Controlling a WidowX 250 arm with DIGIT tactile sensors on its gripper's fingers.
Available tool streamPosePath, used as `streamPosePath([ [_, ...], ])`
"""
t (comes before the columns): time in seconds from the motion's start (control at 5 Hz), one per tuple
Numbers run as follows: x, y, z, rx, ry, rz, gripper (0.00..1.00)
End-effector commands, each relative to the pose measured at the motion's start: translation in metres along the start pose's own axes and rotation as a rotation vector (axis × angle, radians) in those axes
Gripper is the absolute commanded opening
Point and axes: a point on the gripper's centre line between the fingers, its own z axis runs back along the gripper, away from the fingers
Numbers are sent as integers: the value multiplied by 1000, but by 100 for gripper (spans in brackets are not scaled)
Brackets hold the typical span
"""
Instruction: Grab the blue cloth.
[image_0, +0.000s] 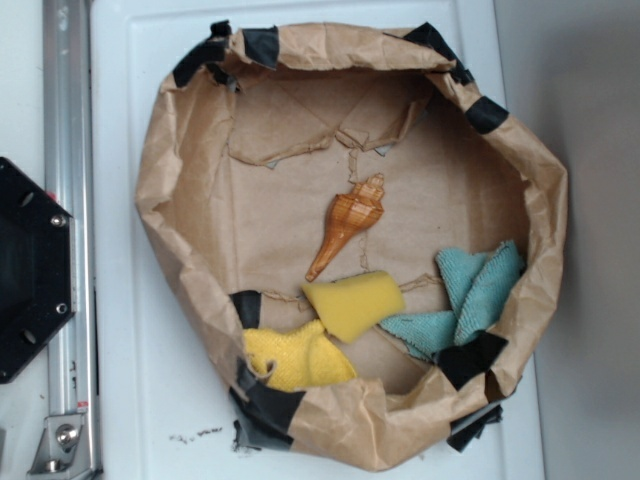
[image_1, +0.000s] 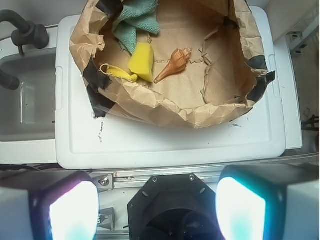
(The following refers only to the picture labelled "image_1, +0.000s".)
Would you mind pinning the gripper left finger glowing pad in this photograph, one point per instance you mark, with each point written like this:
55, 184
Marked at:
48, 205

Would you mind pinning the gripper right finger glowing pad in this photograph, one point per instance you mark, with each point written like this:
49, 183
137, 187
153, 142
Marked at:
274, 201

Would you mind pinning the yellow cloth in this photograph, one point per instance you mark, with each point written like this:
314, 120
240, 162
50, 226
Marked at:
113, 71

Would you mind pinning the blue-green microfiber cloth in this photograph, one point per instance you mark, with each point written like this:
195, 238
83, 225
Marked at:
136, 15

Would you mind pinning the white plastic bin lid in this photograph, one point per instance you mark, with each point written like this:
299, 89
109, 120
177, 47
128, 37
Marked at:
112, 142

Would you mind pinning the white sink basin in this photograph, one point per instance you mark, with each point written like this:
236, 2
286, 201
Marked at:
27, 114

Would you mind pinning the brown paper bag tray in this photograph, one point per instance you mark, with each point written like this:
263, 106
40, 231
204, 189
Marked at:
225, 77

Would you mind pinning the yellow sponge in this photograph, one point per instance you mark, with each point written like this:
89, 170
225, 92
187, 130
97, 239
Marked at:
142, 60

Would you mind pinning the orange spiral seashell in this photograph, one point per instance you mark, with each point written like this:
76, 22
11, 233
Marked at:
177, 63

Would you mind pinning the black octagonal mount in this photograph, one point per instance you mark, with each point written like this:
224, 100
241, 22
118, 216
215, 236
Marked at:
174, 207

